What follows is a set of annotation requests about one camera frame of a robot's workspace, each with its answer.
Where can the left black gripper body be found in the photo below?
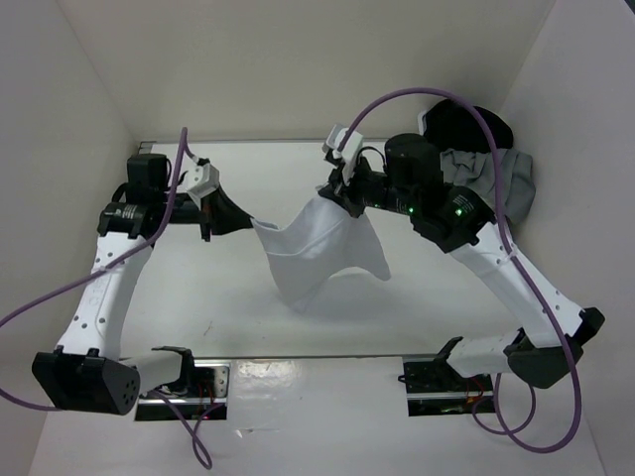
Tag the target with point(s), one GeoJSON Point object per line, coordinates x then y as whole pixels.
{"type": "Point", "coordinates": [186, 211]}

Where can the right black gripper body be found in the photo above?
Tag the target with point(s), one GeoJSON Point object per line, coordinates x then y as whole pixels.
{"type": "Point", "coordinates": [372, 185]}

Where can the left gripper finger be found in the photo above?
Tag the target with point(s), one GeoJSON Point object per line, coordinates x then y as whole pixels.
{"type": "Point", "coordinates": [225, 207]}
{"type": "Point", "coordinates": [224, 226]}

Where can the white skirt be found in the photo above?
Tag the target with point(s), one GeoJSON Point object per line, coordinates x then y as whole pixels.
{"type": "Point", "coordinates": [322, 240]}

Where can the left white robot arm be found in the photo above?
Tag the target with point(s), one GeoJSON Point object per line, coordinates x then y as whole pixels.
{"type": "Point", "coordinates": [86, 372]}

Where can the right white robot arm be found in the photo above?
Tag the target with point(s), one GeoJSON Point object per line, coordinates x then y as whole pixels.
{"type": "Point", "coordinates": [553, 329]}

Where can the white plastic bin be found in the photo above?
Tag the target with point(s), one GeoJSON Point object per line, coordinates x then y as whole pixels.
{"type": "Point", "coordinates": [423, 122]}

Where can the black garment in bin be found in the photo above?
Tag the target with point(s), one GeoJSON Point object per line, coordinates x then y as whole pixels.
{"type": "Point", "coordinates": [451, 127]}

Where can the grey garment in bin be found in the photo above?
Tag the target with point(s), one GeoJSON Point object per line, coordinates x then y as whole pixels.
{"type": "Point", "coordinates": [476, 171]}

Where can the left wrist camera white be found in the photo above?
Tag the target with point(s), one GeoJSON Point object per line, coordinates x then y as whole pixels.
{"type": "Point", "coordinates": [202, 181]}

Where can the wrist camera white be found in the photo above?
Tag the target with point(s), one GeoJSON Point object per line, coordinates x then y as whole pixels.
{"type": "Point", "coordinates": [202, 181]}
{"type": "Point", "coordinates": [343, 148]}

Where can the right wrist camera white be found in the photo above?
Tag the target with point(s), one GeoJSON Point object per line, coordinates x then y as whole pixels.
{"type": "Point", "coordinates": [343, 148]}

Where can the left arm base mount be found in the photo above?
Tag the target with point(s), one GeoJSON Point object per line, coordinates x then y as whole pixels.
{"type": "Point", "coordinates": [205, 396]}

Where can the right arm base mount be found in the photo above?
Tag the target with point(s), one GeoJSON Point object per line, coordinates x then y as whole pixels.
{"type": "Point", "coordinates": [434, 389]}

